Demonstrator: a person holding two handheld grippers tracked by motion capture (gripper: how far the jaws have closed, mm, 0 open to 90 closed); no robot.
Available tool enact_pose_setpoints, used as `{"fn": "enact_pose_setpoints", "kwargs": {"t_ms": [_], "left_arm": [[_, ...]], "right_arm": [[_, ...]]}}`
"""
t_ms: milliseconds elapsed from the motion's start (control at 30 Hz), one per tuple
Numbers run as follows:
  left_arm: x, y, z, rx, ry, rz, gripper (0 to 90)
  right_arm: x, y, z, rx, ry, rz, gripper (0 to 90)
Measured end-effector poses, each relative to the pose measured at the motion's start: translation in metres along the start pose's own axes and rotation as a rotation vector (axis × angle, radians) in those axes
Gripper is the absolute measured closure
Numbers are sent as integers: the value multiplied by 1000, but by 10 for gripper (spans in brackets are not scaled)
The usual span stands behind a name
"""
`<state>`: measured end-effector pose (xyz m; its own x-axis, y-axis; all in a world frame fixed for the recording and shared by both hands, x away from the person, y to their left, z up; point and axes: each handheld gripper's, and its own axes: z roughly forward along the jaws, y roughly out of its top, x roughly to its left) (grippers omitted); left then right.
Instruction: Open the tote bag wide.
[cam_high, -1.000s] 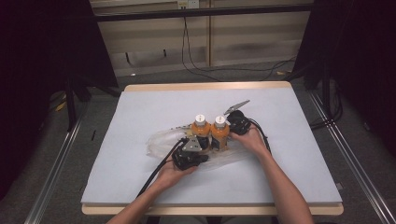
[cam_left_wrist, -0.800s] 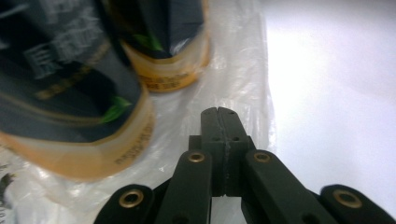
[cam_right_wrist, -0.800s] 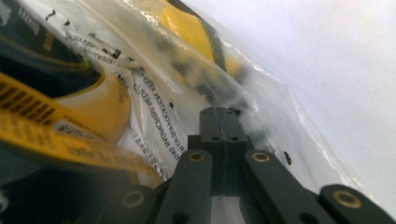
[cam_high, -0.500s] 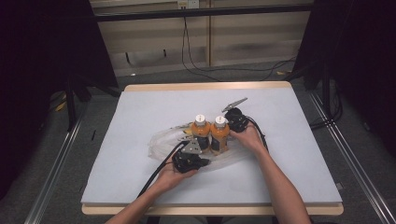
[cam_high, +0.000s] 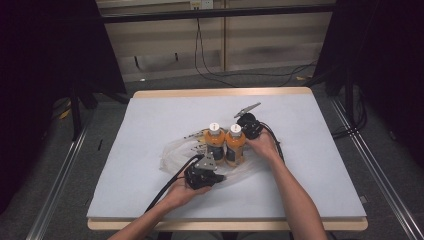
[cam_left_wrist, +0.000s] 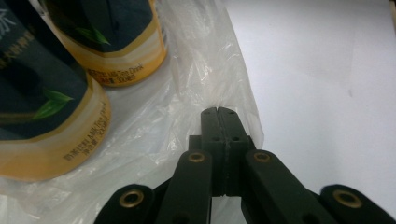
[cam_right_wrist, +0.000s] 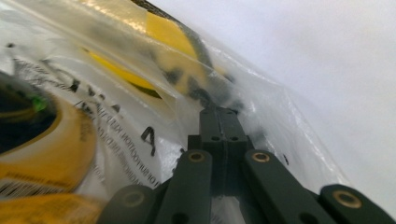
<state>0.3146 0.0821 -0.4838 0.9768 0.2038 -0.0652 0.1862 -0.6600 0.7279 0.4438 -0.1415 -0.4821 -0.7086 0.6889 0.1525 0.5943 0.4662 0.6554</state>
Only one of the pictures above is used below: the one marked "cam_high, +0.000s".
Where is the black power cable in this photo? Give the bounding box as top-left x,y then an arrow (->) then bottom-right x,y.
194,9 -> 238,89
198,18 -> 319,88

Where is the bundle of black floor cables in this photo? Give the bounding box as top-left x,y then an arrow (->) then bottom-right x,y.
331,85 -> 368,140

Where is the hand-held gripper cable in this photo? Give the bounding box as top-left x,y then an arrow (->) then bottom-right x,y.
144,153 -> 205,214
259,121 -> 286,164

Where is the metal floor rail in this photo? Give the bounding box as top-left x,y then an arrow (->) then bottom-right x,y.
329,96 -> 424,240
25,128 -> 88,240

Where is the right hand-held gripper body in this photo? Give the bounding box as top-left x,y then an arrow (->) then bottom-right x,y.
234,102 -> 265,141

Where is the wooden table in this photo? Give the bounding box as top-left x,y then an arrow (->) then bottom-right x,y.
87,86 -> 369,232

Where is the black curtain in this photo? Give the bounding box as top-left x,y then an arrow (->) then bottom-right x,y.
312,0 -> 424,169
0,0 -> 128,214

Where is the wooden desk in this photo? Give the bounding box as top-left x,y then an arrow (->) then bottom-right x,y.
95,0 -> 336,83

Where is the white wall socket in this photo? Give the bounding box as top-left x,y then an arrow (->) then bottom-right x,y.
189,0 -> 215,10

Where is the person's left hand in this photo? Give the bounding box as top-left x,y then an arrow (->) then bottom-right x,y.
163,180 -> 213,210

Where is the left hand-held gripper cable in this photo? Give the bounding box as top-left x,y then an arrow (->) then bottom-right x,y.
144,153 -> 205,214

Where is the orange juice bottle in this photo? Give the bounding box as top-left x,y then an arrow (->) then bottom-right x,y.
203,122 -> 227,164
224,123 -> 247,168

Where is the right hand-held gripper cable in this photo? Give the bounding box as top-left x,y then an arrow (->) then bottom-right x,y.
259,121 -> 286,164

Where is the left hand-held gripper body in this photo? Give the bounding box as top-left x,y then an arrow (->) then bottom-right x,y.
183,149 -> 227,191

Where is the person's right hand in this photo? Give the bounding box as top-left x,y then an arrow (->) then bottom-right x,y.
246,127 -> 283,165

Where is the black metal stand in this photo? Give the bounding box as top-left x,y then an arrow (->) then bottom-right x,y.
344,66 -> 356,132

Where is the translucent white plastic bag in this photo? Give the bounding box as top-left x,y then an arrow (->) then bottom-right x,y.
159,131 -> 264,185

